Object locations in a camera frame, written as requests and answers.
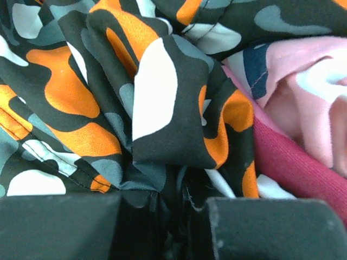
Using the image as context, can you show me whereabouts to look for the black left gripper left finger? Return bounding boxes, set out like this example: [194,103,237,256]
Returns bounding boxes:
[1,194,120,259]

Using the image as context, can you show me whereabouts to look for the orange black camouflage cloth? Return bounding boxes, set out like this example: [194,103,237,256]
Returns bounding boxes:
[1,1,346,259]

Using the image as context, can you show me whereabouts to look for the pink red patterned cloth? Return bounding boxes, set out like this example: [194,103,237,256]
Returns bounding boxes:
[223,36,346,220]

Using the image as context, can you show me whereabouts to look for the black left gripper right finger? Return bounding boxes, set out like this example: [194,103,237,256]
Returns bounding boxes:
[205,198,346,260]

